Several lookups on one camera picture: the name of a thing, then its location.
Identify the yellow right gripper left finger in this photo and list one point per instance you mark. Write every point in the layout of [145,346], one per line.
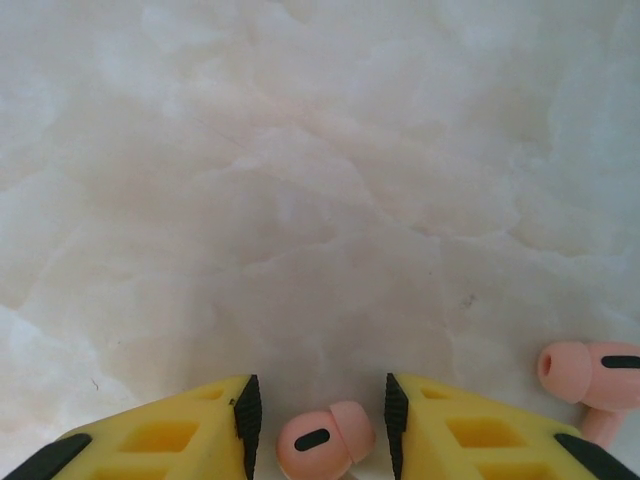
[160,440]

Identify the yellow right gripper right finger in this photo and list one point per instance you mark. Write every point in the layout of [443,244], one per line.
[475,440]

